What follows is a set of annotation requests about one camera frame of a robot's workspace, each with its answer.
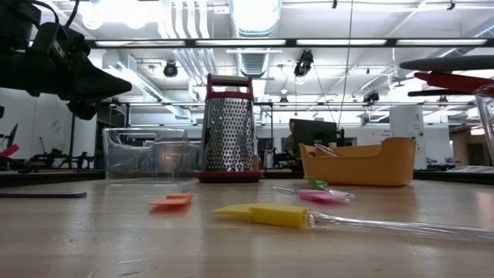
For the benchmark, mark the clear plastic rounded bin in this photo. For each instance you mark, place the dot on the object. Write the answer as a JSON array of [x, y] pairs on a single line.
[[488, 123]]

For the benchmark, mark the white cylindrical column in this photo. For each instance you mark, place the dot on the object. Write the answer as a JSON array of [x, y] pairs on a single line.
[[407, 123]]

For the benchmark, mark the black background robot equipment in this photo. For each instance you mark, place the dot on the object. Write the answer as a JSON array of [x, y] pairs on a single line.
[[50, 158]]

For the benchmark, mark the person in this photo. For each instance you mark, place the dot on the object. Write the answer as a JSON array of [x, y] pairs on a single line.
[[290, 141]]

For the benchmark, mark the steel box grater red trim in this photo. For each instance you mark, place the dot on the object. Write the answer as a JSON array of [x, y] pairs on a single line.
[[229, 131]]

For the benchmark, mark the black ceiling spotlight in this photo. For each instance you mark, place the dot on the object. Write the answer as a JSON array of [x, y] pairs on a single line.
[[304, 63], [371, 97], [170, 69]]

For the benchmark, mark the black overhead crossbar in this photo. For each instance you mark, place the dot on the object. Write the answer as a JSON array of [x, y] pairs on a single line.
[[289, 43]]

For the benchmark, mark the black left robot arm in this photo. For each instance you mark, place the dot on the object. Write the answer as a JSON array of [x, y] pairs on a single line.
[[15, 23]]

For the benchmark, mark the black metal table frame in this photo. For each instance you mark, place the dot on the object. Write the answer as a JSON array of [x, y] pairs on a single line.
[[38, 177]]

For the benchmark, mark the iridescent rainbow knife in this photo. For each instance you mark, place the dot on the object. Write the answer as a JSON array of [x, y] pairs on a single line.
[[328, 150]]

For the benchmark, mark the red background object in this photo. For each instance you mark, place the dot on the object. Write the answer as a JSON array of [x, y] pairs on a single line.
[[9, 150]]

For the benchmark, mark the silver ceiling air duct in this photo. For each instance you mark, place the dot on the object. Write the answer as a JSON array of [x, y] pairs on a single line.
[[254, 23]]

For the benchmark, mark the orange plastic bin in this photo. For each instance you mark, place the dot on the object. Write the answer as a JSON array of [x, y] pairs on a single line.
[[359, 166]]

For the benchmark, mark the black computer monitor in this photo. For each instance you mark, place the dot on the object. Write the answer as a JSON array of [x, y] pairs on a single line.
[[314, 133]]

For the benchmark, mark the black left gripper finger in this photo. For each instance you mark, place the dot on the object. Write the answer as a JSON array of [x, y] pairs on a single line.
[[87, 97], [74, 58]]

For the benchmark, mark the red serving spoon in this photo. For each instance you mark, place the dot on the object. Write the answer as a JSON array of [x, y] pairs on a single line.
[[455, 82]]

